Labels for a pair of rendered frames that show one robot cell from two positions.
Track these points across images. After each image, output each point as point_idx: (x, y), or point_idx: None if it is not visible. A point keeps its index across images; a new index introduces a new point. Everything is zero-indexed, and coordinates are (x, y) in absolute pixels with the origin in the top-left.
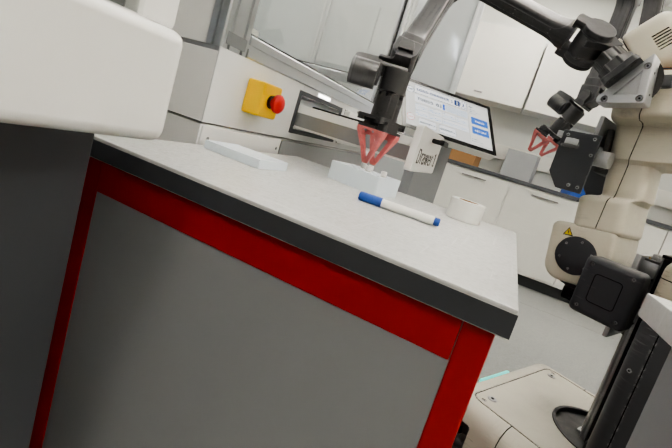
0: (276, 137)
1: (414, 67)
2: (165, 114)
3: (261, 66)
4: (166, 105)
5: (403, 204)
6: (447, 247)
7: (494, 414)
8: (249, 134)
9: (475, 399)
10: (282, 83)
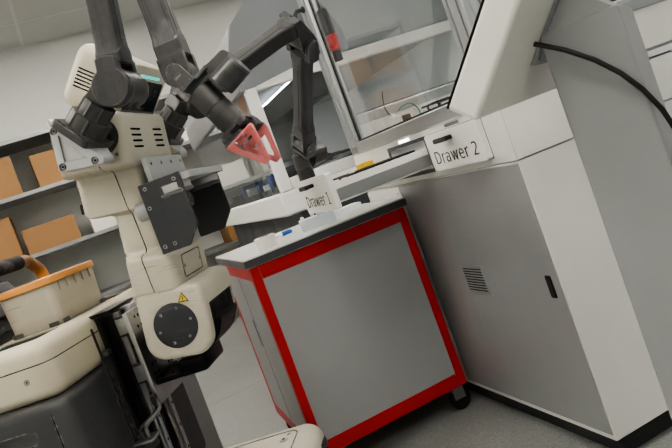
0: (396, 186)
1: (301, 143)
2: (284, 211)
3: (366, 152)
4: (283, 209)
5: (290, 236)
6: (242, 249)
7: (274, 434)
8: (382, 190)
9: (293, 428)
10: (377, 153)
